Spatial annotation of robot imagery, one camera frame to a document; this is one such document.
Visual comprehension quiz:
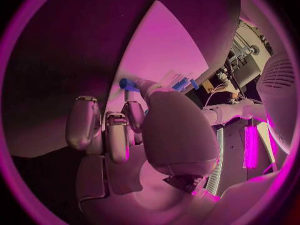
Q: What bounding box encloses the white task board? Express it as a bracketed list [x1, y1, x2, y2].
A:
[104, 0, 210, 110]

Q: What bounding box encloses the workshop machine rack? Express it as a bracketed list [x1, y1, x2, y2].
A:
[223, 19, 276, 100]

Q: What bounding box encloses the blue plug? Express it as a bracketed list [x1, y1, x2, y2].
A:
[171, 77, 190, 91]

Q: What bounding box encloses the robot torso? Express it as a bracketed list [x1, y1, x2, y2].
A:
[256, 51, 299, 156]

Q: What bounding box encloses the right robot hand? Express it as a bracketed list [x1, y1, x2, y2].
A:
[65, 79, 222, 225]

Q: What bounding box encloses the grey ribbed hose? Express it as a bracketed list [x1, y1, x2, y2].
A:
[203, 128, 224, 195]

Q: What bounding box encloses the blue cylinder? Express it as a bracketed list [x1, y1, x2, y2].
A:
[118, 77, 142, 94]

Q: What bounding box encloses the white cable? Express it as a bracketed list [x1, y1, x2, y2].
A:
[205, 83, 227, 108]

